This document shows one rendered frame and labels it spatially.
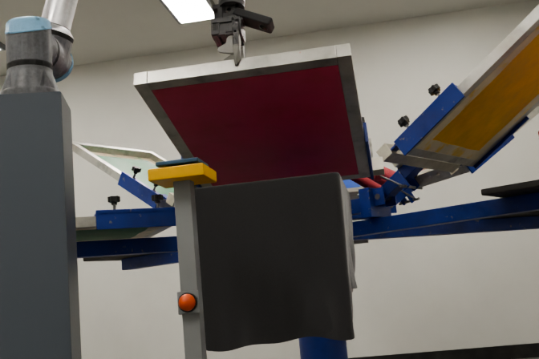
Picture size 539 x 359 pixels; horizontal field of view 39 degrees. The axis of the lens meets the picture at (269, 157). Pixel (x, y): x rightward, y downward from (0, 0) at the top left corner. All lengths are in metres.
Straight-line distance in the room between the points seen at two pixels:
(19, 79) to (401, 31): 5.26
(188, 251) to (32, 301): 0.41
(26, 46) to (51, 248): 0.53
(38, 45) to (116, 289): 5.11
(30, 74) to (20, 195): 0.32
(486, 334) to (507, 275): 0.52
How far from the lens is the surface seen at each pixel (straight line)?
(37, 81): 2.03
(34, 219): 1.93
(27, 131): 1.97
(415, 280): 6.59
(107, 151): 4.26
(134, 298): 6.98
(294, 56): 2.00
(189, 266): 1.73
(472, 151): 3.15
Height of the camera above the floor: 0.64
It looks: 11 degrees up
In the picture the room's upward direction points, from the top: 5 degrees counter-clockwise
